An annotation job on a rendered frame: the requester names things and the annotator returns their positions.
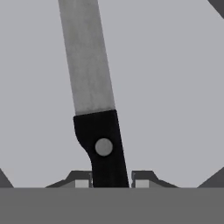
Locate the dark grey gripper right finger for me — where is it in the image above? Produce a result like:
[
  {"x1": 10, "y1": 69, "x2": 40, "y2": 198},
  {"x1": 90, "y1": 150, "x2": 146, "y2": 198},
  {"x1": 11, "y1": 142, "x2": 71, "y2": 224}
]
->
[{"x1": 130, "y1": 170, "x2": 179, "y2": 189}]

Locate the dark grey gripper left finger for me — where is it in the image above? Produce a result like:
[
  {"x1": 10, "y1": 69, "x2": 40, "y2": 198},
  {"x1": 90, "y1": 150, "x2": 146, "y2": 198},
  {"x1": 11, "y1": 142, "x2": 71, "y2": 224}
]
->
[{"x1": 45, "y1": 170, "x2": 94, "y2": 189}]

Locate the black-handled kitchen knife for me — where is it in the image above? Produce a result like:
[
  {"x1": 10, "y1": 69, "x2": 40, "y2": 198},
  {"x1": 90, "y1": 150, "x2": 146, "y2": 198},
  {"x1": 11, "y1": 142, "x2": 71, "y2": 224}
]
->
[{"x1": 57, "y1": 0, "x2": 130, "y2": 189}]

